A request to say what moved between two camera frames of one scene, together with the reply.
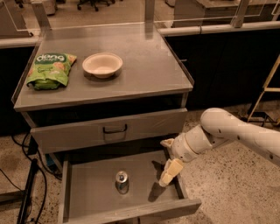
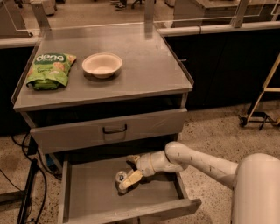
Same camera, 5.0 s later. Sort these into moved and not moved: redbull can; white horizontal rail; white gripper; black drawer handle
Moved: white gripper
Not moved: redbull can; black drawer handle; white horizontal rail
